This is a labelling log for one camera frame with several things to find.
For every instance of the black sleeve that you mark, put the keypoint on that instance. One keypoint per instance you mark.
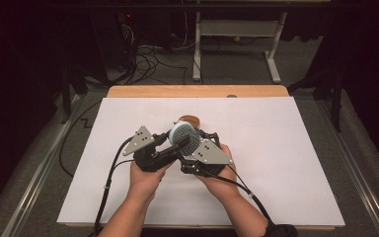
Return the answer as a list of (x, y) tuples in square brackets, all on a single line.
[(283, 231)]

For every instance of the wooden table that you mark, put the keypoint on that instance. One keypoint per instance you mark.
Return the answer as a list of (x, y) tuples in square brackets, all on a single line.
[(197, 91)]

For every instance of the light blue hairbrush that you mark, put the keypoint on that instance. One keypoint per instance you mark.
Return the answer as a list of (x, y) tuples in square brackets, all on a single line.
[(181, 130)]

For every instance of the dark metal stand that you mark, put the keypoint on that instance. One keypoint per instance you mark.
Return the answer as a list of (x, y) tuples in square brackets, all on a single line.
[(66, 95)]

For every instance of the white table mat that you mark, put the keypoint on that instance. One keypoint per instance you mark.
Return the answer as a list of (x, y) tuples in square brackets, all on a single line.
[(276, 184)]

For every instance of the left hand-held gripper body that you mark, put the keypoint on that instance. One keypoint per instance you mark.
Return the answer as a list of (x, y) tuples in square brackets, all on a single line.
[(148, 158)]

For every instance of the dark tripod stand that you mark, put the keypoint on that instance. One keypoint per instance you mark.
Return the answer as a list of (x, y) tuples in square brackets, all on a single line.
[(336, 98)]

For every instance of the brown cup with animal figure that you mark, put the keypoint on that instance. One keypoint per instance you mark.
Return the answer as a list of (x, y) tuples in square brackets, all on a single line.
[(191, 119)]

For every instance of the dark computer tower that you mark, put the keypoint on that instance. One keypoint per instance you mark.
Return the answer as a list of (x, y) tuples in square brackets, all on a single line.
[(112, 42)]

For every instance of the aluminium floor rail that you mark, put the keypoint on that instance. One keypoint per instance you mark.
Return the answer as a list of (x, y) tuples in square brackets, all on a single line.
[(362, 184), (36, 177)]

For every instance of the person's left hand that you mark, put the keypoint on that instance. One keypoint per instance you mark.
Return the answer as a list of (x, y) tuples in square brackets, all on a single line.
[(146, 181)]

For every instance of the white metal desk frame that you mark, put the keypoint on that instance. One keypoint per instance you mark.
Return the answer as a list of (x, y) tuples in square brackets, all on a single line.
[(238, 28)]

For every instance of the person's right hand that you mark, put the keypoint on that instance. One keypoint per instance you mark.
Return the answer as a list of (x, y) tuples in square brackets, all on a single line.
[(222, 182)]

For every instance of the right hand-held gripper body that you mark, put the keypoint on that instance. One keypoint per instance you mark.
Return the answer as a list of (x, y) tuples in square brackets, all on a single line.
[(209, 158)]

